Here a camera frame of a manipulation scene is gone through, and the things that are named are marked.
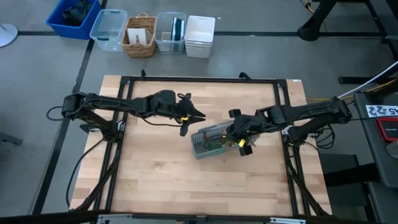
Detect white number label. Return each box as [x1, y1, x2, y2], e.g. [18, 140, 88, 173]
[365, 105, 398, 119]

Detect yellow floor cable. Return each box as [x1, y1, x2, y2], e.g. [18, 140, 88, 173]
[306, 79, 398, 102]

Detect white plastic bin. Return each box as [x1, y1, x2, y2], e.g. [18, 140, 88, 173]
[183, 15, 216, 60]

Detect white floor cable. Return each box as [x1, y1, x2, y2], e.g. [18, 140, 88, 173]
[337, 60, 398, 100]

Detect black aluminium table frame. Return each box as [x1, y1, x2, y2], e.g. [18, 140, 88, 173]
[70, 68, 332, 224]

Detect red black device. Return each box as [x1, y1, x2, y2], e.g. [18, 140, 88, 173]
[374, 117, 398, 143]

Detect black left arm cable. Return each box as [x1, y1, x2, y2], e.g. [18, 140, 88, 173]
[65, 138, 108, 208]

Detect clear bin blue handles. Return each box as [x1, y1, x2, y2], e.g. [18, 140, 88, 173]
[89, 9, 129, 53]

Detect black white striped cloth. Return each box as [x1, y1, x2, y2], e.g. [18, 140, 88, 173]
[170, 16, 186, 42]

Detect grey furniture foot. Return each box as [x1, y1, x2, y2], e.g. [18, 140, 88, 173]
[0, 131, 24, 146]

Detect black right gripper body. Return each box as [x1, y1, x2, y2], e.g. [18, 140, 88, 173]
[228, 108, 264, 147]

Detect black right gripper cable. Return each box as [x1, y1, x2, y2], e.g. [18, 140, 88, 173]
[306, 124, 336, 150]

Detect white round stand base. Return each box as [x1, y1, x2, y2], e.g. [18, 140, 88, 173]
[0, 22, 19, 49]

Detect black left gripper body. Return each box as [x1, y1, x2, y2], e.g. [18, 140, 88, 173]
[151, 89, 195, 126]

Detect grey round object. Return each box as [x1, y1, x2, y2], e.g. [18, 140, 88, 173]
[385, 139, 398, 160]

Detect white cardboard box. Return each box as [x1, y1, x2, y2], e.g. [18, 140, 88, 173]
[126, 27, 150, 46]

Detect black furniture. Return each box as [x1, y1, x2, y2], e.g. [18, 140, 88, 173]
[320, 152, 398, 224]

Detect silver frame bracket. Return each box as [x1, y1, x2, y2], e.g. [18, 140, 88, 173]
[269, 217, 307, 224]
[96, 213, 134, 224]

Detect black desk legs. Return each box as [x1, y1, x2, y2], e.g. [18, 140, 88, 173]
[338, 0, 398, 85]

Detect grey plastic cutlery basket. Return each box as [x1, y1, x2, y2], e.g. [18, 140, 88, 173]
[190, 119, 261, 161]

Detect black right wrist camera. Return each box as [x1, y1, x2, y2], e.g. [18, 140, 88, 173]
[239, 144, 254, 157]

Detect clear plastic bin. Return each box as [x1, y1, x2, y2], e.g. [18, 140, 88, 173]
[154, 11, 187, 55]

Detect blue plastic bin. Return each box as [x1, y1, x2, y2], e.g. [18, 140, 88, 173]
[45, 0, 103, 40]

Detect black stand foot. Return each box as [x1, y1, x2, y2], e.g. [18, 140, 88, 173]
[297, 0, 328, 42]

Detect wicker basket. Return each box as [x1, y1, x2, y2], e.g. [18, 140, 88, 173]
[121, 12, 157, 58]

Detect black side desk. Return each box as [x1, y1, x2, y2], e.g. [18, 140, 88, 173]
[353, 88, 398, 189]

